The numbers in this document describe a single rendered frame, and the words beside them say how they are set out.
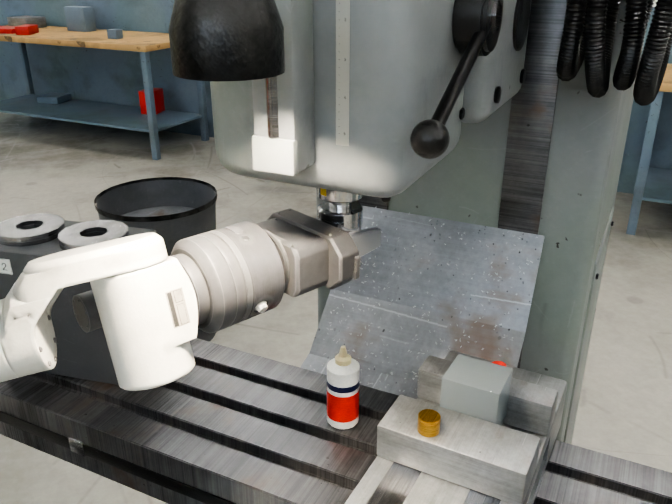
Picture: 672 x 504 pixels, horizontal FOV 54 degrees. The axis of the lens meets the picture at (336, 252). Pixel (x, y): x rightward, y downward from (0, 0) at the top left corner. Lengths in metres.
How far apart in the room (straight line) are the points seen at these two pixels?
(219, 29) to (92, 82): 6.52
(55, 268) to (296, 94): 0.23
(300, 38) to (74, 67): 6.54
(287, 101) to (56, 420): 0.58
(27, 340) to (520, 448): 0.45
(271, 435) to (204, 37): 0.55
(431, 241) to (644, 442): 1.63
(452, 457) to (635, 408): 2.06
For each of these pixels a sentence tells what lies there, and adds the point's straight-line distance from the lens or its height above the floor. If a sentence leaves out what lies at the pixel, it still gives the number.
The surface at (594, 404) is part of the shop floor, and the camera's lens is 2.67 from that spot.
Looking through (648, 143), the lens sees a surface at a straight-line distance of 4.10.
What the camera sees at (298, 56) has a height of 1.43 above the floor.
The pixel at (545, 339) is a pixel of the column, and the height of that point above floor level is 0.95.
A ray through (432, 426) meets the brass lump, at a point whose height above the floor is 1.09.
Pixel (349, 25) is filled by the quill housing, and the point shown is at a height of 1.46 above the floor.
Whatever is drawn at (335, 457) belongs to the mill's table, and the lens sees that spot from 0.82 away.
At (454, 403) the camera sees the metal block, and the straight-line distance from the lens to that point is 0.71.
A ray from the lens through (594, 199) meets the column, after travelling 1.01.
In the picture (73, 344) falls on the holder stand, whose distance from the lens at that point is 0.98.
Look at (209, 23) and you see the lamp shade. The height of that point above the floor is 1.47.
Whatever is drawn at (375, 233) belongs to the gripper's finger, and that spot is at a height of 1.24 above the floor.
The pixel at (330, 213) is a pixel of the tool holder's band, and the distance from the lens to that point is 0.67.
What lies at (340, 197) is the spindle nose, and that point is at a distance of 0.66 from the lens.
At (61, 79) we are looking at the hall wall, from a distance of 7.21.
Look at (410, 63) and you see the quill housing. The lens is 0.55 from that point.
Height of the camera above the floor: 1.51
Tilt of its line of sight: 24 degrees down
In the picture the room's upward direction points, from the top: straight up
